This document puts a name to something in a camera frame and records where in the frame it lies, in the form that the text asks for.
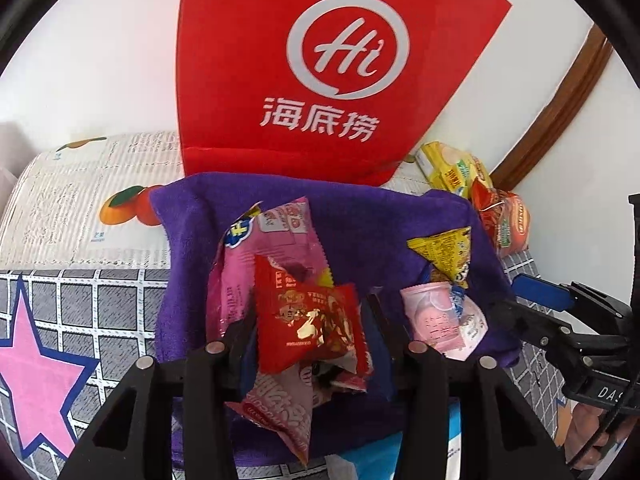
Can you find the purple towel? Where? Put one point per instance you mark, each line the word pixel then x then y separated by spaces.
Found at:
pixel 365 230

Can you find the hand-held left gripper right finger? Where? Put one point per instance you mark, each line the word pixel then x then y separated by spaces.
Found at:
pixel 395 345

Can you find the red paper bag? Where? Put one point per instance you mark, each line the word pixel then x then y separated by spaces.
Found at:
pixel 340 60

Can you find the person's right hand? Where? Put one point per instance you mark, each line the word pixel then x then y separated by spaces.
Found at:
pixel 585 432

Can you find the orange snack packet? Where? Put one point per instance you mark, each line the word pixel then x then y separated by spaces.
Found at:
pixel 505 220

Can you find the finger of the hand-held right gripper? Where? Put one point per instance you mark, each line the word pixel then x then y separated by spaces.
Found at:
pixel 525 322
pixel 542 291

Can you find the pale pink snack packet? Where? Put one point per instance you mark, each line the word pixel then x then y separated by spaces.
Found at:
pixel 440 322

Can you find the yellow snack box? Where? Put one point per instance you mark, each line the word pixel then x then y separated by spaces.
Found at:
pixel 450 170

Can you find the pink red snack packet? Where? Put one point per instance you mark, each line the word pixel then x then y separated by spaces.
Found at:
pixel 280 405

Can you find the yellow triangular snack packet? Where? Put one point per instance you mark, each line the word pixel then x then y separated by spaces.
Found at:
pixel 445 252

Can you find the blue packet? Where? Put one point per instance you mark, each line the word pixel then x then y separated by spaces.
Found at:
pixel 370 460

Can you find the brown wooden door frame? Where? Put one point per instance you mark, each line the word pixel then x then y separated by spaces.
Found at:
pixel 560 115

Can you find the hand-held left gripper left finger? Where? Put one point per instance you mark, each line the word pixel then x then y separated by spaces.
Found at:
pixel 237 347

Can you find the newspaper print blanket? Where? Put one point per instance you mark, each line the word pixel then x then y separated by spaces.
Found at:
pixel 65 220

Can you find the grey checked star sheet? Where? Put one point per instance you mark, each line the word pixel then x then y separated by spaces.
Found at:
pixel 100 320

